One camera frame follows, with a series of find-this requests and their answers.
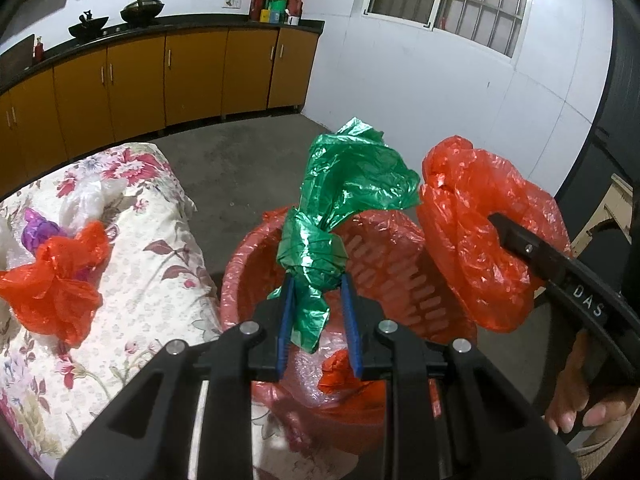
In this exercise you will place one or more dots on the clear plastic bag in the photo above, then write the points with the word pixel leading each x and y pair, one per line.
pixel 87 200

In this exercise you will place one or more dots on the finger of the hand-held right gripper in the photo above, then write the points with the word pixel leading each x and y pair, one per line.
pixel 525 247

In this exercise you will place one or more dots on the white wall outlet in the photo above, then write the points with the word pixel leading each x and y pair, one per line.
pixel 233 3

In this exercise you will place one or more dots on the black kitchen countertop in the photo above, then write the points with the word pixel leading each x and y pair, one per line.
pixel 200 25

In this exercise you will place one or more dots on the yellow kitchen cabinet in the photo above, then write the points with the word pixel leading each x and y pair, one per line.
pixel 195 75

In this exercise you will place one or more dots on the person's right hand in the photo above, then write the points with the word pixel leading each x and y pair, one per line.
pixel 567 400

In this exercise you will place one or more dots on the black wok with lid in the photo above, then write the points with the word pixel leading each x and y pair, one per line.
pixel 142 10

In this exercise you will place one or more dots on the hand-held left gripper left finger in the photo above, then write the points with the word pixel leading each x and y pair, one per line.
pixel 285 322

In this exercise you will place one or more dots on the purple plastic bag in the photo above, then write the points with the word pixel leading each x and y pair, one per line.
pixel 40 227

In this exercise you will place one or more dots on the green plastic bag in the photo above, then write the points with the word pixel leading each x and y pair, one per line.
pixel 310 250

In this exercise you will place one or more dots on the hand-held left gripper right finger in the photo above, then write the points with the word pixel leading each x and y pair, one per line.
pixel 352 327

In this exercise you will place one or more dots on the small crumpled red plastic bag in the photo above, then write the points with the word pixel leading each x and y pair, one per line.
pixel 336 372

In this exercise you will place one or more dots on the red plastic basket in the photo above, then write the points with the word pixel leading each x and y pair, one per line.
pixel 400 270

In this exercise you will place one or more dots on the green box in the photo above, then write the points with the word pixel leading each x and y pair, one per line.
pixel 274 12

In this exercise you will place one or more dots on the floral blanket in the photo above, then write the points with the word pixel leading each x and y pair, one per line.
pixel 150 270

